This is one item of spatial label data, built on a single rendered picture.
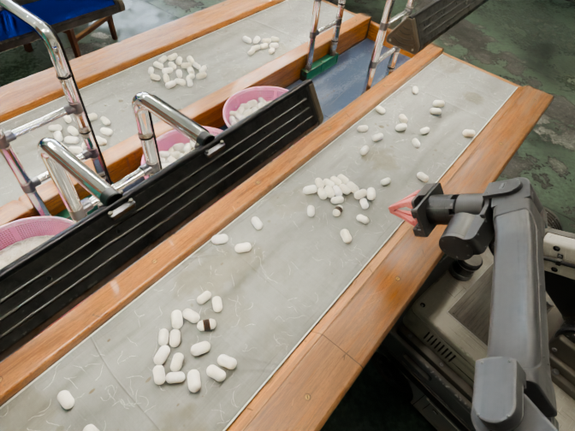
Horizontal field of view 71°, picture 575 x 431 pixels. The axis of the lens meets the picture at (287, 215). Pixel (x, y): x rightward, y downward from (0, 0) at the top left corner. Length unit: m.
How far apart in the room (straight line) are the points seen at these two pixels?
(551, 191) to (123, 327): 2.29
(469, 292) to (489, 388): 0.87
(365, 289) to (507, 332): 0.38
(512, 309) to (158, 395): 0.57
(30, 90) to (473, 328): 1.41
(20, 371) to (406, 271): 0.74
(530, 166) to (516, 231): 2.07
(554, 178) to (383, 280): 1.96
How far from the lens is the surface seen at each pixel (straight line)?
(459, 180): 1.16
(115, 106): 1.31
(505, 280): 0.59
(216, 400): 0.77
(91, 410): 0.81
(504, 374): 0.47
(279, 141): 0.65
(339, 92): 1.50
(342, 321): 0.81
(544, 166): 2.78
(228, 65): 1.46
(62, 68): 0.89
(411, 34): 1.00
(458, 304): 1.28
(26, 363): 0.85
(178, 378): 0.77
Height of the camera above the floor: 1.48
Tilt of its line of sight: 50 degrees down
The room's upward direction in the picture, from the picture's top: 8 degrees clockwise
